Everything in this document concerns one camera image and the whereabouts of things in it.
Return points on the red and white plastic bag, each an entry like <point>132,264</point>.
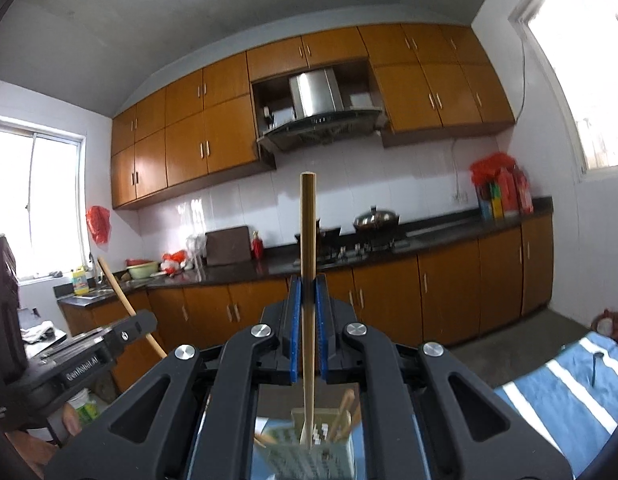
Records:
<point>173,262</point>

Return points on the gas stove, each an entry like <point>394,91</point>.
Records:
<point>359,252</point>

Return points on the metal faucet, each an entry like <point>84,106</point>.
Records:
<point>96,270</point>

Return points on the black wok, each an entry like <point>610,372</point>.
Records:
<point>326,235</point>

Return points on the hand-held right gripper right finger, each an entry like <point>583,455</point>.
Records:
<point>323,330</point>

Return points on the brown and white object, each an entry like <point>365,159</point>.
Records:
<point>614,325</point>

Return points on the green bowl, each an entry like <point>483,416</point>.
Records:
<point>143,271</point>

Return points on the colourful boxes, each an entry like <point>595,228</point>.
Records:
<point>491,202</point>

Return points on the person's left hand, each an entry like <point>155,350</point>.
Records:
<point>72,417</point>

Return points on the yellow detergent bottle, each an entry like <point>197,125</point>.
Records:
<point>80,282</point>

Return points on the wooden base cabinets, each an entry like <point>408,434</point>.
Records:
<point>449,290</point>

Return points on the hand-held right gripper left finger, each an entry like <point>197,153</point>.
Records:
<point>295,330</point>

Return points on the white wall socket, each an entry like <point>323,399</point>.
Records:
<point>459,196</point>

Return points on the sliding window with frame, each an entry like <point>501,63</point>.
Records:
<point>34,200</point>

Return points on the green perforated chopstick holder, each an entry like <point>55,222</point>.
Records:
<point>299,460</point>

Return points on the red plastic bag on wall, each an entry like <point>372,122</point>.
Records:
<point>99,225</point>

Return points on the white cloth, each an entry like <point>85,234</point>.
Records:
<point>39,332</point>

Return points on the blue white striped tablecloth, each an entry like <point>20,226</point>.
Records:
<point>579,380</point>

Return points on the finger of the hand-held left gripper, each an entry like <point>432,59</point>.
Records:
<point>134,330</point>

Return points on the black countertop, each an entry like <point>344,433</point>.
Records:
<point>279,267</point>

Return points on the steel range hood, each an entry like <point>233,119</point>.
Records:
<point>314,92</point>

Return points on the bright window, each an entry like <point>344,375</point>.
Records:
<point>579,60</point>

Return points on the wok with metal lid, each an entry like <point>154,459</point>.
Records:
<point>376,220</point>

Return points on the red bottle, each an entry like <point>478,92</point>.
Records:
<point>258,246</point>

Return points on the wooden wall cabinets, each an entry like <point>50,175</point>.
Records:
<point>229,125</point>

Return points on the red plastic bag on packets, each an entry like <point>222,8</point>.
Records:
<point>491,167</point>

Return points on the dark brown cutting board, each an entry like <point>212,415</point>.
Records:
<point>229,246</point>

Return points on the clear plastic bag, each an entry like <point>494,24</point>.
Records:
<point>196,252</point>

